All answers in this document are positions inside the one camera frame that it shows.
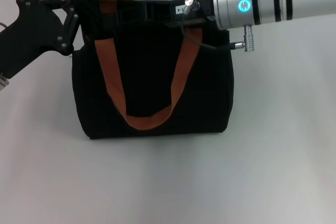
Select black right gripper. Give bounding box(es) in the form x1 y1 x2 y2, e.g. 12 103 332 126
117 0 217 27

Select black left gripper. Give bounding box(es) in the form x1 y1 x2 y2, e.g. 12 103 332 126
0 0 92 79

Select black tote bag brown handles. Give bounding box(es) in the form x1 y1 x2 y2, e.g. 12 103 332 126
71 0 235 140

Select right gripper cable with connector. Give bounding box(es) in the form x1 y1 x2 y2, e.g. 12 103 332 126
181 0 254 52

